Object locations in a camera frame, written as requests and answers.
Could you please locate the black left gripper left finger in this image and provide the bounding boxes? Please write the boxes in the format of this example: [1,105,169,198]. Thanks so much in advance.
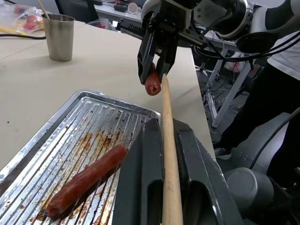
[112,118,165,225]

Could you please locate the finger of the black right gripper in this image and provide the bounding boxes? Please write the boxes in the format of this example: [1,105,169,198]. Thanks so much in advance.
[155,39,177,83]
[136,30,157,85]

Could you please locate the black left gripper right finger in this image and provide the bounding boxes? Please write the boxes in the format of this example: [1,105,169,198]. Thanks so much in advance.
[172,118,244,225]

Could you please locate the red sausage with split end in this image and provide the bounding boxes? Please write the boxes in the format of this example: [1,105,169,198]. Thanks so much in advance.
[144,62,163,96]

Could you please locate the long wooden skewer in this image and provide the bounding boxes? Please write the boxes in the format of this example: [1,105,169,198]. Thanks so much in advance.
[161,74,184,225]

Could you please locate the white paper cup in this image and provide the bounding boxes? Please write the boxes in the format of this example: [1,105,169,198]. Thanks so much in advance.
[127,2,139,15]

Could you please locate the long red sausage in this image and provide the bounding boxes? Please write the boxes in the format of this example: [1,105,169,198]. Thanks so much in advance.
[44,144,128,220]

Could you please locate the stainless steel cup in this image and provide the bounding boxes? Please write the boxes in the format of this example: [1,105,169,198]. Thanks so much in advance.
[41,13,75,62]

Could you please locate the ribbed metal baking tray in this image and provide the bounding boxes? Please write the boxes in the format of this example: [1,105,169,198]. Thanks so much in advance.
[0,89,161,225]

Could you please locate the grey robot torso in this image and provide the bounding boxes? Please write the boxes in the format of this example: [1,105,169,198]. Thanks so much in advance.
[222,112,300,225]

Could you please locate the white background desk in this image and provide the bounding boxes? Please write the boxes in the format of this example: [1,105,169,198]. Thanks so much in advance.
[93,0,253,128]

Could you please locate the black office chair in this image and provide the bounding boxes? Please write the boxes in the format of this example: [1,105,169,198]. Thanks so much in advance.
[55,0,99,23]

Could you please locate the person in white shirt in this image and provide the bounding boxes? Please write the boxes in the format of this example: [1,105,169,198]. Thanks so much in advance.
[213,30,300,188]

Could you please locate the clear plastic bag red contents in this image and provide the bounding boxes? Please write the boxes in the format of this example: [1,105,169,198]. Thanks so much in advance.
[13,5,47,32]

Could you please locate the yellow flat strip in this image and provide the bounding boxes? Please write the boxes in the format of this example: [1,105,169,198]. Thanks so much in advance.
[0,26,26,36]

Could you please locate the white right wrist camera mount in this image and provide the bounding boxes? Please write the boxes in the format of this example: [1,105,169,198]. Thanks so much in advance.
[141,0,230,31]

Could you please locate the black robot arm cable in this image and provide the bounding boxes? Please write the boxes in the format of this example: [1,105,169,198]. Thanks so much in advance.
[199,23,300,63]

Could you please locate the black cable on table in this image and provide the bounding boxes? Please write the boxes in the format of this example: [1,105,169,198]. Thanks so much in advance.
[0,33,46,40]

